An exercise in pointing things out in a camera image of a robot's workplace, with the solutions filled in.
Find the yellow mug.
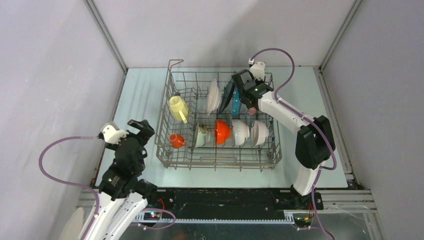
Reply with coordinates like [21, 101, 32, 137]
[168, 95, 189, 124]

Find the white ribbed bowl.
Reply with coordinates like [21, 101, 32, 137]
[232, 119, 250, 146]

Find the orange bowl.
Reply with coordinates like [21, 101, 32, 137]
[214, 119, 231, 145]

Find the pale green cup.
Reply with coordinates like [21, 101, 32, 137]
[194, 123, 211, 148]

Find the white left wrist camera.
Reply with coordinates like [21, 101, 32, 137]
[98, 121, 129, 145]

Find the white plate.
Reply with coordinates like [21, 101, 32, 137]
[206, 78, 221, 116]

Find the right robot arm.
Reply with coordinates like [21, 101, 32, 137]
[231, 69, 337, 209]

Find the grey wire dish rack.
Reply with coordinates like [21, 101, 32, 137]
[155, 59, 283, 170]

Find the blue dotted plate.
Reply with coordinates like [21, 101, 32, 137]
[231, 89, 241, 117]

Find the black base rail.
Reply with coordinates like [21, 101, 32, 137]
[149, 188, 324, 221]

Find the small orange cup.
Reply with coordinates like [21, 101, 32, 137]
[168, 133, 186, 149]

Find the pink dotted plate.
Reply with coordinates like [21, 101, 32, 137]
[248, 107, 257, 116]

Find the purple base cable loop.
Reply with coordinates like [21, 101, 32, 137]
[137, 207, 177, 231]

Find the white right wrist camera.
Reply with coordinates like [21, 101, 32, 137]
[248, 58, 266, 81]

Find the dark teal plate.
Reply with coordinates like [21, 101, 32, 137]
[217, 80, 236, 115]

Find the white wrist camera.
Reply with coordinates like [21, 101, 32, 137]
[248, 58, 266, 81]
[98, 121, 129, 145]

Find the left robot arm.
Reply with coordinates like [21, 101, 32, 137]
[78, 119, 158, 240]

